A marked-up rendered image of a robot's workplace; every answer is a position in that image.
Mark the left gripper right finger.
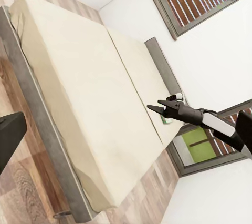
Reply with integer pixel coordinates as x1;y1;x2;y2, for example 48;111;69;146
235;111;252;154

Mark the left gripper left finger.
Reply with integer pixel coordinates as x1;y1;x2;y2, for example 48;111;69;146
0;111;27;175

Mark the board game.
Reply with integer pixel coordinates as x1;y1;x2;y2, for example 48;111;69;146
161;115;173;124

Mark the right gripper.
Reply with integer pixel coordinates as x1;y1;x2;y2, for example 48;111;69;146
147;99;194;125

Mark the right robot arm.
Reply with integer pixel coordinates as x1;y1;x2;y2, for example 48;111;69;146
147;93;252;160

